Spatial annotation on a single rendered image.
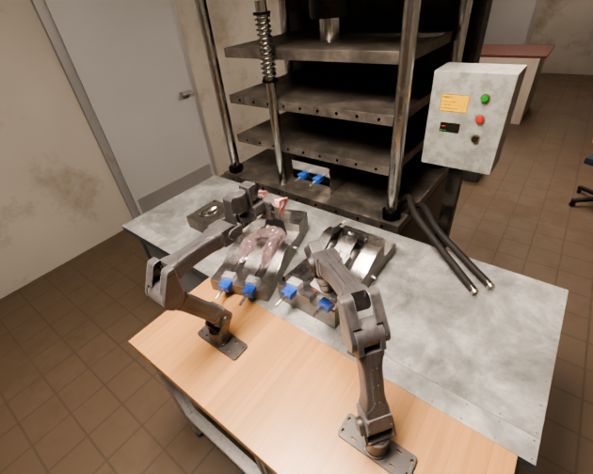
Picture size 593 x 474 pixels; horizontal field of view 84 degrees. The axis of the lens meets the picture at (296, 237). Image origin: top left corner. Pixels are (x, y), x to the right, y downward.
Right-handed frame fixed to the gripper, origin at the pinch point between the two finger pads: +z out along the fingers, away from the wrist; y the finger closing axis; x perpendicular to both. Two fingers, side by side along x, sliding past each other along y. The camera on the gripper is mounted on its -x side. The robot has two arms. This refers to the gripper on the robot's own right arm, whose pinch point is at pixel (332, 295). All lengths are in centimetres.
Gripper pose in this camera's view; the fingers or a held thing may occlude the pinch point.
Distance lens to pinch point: 114.9
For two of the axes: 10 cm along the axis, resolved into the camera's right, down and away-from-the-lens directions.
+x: -6.1, 7.4, -2.8
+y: -7.5, -4.3, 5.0
